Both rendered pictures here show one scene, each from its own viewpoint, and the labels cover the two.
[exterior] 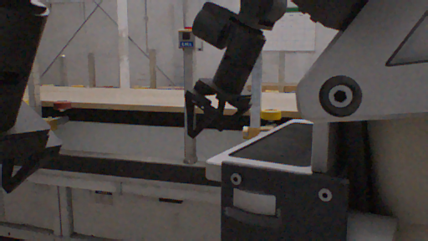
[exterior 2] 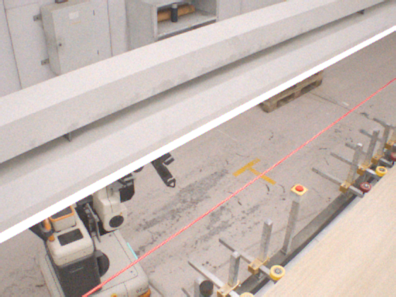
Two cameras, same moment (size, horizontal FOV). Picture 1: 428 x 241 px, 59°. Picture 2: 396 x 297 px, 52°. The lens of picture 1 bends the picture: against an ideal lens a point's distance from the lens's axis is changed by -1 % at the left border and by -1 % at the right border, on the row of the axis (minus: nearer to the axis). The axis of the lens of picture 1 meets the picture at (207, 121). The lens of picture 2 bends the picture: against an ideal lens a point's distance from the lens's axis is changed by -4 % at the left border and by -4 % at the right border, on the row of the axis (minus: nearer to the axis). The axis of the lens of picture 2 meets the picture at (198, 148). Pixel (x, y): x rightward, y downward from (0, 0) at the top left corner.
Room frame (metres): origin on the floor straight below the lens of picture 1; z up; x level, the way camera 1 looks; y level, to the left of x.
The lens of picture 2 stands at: (1.81, -1.72, 2.73)
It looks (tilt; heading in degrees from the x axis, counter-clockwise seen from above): 36 degrees down; 118
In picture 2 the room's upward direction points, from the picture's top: 1 degrees clockwise
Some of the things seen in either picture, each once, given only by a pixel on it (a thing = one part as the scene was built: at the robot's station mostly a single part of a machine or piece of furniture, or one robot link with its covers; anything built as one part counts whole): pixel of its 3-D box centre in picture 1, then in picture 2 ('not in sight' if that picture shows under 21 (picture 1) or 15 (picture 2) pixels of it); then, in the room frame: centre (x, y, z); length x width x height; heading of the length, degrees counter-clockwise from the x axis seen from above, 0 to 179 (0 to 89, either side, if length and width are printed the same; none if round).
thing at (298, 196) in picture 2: (190, 39); (298, 194); (1.48, 0.07, 1.18); 0.07 x 0.07 x 0.08; 73
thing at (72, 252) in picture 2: not in sight; (70, 241); (0.19, -0.46, 0.59); 0.55 x 0.34 x 0.83; 150
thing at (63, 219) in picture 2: not in sight; (59, 211); (0.18, -0.48, 0.87); 0.23 x 0.15 x 0.11; 150
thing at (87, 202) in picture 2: not in sight; (101, 212); (0.27, -0.20, 0.68); 0.28 x 0.27 x 0.25; 150
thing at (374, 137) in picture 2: not in sight; (368, 156); (1.77, 1.02, 0.93); 0.04 x 0.04 x 0.48; 73
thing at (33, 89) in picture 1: (34, 99); (352, 171); (1.70, 0.78, 0.93); 0.04 x 0.04 x 0.48; 73
